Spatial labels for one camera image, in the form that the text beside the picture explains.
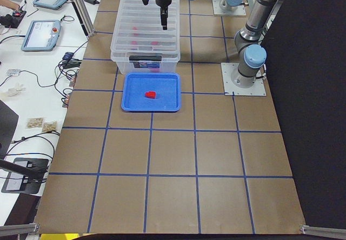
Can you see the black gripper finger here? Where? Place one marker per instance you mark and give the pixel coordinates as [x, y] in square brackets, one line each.
[165, 18]
[162, 15]

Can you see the clear plastic box lid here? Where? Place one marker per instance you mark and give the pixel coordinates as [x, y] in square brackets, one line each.
[146, 18]

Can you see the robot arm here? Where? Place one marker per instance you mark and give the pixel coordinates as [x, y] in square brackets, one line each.
[251, 55]

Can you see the clear plastic storage box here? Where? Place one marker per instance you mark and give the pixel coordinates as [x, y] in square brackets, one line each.
[168, 63]

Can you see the blue plastic tray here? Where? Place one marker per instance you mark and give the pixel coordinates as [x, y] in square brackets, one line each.
[166, 85]

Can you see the black power adapter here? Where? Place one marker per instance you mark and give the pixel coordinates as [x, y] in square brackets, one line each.
[93, 2]

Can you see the small parts bag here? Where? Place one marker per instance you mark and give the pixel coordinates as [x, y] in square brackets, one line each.
[49, 126]
[34, 122]

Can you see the black box latch handle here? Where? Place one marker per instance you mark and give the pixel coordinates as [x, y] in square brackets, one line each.
[138, 58]

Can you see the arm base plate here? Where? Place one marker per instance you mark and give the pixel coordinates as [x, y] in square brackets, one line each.
[237, 85]
[231, 8]

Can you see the aluminium frame post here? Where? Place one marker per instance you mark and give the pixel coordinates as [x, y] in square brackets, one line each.
[83, 17]

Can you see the black camera stand base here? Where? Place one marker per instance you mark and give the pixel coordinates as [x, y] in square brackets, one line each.
[25, 175]

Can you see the aluminium frame bar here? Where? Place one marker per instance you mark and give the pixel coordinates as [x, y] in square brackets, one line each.
[323, 232]
[8, 230]

